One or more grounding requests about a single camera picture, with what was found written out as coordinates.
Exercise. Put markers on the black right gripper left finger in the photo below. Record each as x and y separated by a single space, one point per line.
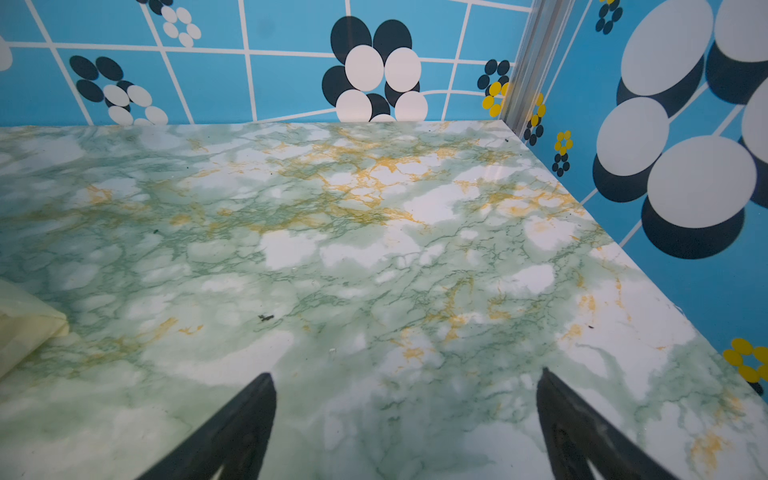
230 445

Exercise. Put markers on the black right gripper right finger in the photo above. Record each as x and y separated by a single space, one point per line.
580 441

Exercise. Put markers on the yellowish printed plastic bag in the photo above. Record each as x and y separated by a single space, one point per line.
26 324

